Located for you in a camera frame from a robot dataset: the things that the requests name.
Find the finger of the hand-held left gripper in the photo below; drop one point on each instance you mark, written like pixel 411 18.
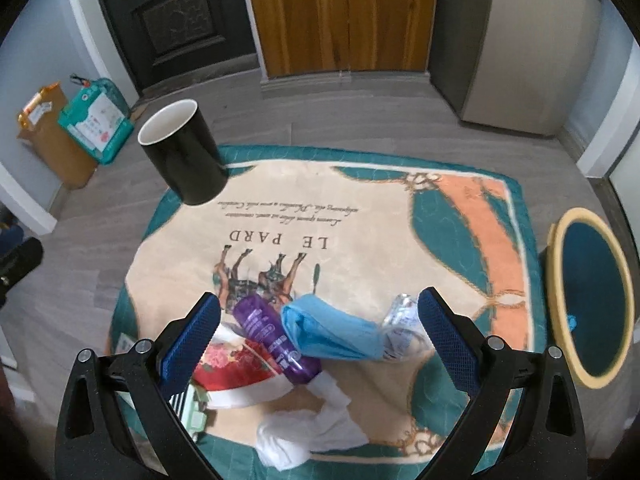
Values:
pixel 22 260
pixel 10 239

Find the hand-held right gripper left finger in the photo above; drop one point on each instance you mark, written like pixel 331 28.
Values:
pixel 192 345

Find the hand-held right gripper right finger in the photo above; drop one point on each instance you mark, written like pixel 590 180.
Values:
pixel 450 340

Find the clear printed wrapper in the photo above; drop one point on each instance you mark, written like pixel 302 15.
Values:
pixel 405 330

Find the purple bottle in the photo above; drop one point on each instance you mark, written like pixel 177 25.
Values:
pixel 272 335

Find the blue face mask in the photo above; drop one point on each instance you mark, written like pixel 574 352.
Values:
pixel 330 330

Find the blue bin with yellow rim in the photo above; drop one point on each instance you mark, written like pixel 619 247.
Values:
pixel 595 300

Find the red white packet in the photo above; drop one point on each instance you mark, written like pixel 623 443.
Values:
pixel 235 370

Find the brown cardboard box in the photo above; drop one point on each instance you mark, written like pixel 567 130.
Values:
pixel 50 150

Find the green wet wipes pack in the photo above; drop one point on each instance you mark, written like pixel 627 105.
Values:
pixel 95 120

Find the white crumpled tissue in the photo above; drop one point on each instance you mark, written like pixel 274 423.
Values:
pixel 315 430

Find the printed green orange blanket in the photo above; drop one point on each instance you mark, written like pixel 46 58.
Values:
pixel 360 220

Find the black mug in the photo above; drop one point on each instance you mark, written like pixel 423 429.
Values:
pixel 192 160

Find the dark entrance door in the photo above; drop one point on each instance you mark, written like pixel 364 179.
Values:
pixel 175 25

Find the beige refrigerator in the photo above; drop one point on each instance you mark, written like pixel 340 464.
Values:
pixel 520 45

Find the wooden cabinet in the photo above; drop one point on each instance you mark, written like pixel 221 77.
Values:
pixel 340 20

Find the white door frame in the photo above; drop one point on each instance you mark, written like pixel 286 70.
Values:
pixel 607 125

